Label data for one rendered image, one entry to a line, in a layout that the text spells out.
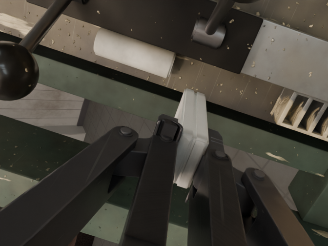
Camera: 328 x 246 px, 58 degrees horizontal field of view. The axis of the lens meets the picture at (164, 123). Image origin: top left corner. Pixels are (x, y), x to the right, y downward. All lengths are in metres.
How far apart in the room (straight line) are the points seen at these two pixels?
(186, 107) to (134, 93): 0.23
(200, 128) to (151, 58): 0.16
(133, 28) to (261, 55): 0.12
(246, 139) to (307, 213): 0.15
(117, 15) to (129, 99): 0.15
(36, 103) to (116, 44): 3.59
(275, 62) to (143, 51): 0.12
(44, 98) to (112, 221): 3.52
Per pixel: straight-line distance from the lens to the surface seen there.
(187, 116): 0.16
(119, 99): 0.40
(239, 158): 2.00
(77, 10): 0.29
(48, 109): 3.96
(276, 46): 0.29
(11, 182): 0.40
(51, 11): 0.25
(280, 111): 0.33
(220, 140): 0.17
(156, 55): 0.30
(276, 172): 1.85
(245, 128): 0.41
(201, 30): 0.26
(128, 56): 0.30
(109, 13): 0.28
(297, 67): 0.30
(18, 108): 3.88
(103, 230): 0.39
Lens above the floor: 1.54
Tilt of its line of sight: 37 degrees down
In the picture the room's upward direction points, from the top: 91 degrees counter-clockwise
